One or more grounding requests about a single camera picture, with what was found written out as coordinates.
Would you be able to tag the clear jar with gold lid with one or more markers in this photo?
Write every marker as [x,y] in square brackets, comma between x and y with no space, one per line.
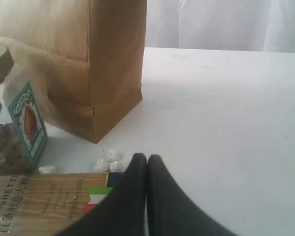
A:
[22,129]

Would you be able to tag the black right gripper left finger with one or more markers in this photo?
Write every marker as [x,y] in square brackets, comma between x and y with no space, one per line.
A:
[121,212]

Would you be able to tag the white backdrop curtain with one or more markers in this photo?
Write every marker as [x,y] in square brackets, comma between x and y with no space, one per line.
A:
[243,25]

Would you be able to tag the brown paper shopping bag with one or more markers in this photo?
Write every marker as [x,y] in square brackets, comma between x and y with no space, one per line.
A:
[84,57]

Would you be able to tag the spaghetti packet with Italian flag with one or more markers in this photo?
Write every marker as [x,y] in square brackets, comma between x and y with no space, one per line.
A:
[43,205]

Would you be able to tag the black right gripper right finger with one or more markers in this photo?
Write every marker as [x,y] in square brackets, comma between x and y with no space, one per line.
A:
[170,211]

